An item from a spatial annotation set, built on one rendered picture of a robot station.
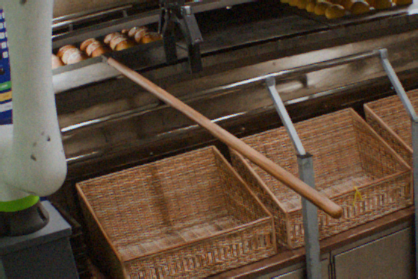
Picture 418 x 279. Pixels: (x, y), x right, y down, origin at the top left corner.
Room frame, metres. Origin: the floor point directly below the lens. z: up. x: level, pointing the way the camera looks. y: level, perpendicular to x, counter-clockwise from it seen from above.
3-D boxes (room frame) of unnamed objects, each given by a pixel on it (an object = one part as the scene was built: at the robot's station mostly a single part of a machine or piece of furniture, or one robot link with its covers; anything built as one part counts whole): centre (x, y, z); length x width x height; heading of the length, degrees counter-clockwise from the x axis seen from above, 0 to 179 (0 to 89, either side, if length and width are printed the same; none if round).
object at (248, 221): (3.04, 0.16, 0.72); 0.56 x 0.49 x 0.28; 110
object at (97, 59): (3.75, 0.40, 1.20); 0.55 x 0.36 x 0.03; 110
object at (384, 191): (3.23, -0.41, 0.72); 0.56 x 0.49 x 0.28; 109
